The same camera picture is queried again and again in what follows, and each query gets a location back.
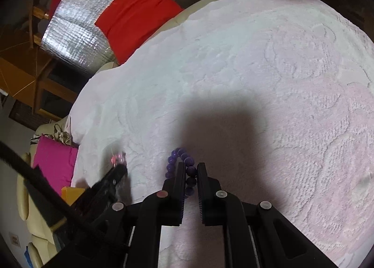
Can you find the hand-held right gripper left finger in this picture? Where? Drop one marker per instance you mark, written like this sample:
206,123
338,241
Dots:
178,186

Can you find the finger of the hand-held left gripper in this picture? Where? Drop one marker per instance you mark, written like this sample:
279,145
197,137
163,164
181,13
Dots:
115,176

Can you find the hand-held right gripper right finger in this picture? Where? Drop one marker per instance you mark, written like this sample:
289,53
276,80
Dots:
204,186

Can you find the magenta cloth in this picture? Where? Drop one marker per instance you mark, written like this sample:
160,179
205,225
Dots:
55,165

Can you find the floral fabric piece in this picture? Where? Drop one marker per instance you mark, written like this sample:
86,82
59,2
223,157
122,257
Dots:
62,136

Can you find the pale pink towel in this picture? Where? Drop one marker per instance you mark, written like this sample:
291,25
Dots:
233,95

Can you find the wooden chair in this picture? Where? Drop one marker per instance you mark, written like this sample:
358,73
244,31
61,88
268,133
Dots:
38,60

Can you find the silver foil mat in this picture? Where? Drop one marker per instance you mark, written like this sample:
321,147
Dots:
84,22

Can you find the red cushion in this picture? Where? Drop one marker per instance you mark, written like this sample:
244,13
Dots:
137,13

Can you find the white wall socket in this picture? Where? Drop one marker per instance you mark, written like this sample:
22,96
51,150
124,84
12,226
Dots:
14,239

